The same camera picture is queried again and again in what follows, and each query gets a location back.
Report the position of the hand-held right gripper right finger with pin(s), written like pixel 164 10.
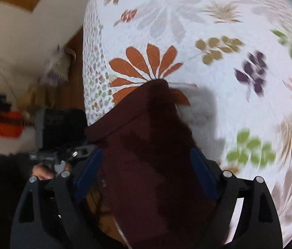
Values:
pixel 203 171

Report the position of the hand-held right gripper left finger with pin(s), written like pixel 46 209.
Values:
pixel 89 173

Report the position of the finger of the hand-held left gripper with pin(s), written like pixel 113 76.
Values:
pixel 82 152

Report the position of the maroon pants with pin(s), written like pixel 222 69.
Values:
pixel 148 160

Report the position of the person's left hand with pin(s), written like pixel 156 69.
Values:
pixel 42 172

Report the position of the orange object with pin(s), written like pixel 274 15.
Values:
pixel 6 124

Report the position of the white woven basket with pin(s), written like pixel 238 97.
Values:
pixel 60 67

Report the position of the floral quilted bedspread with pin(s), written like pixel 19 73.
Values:
pixel 213 57

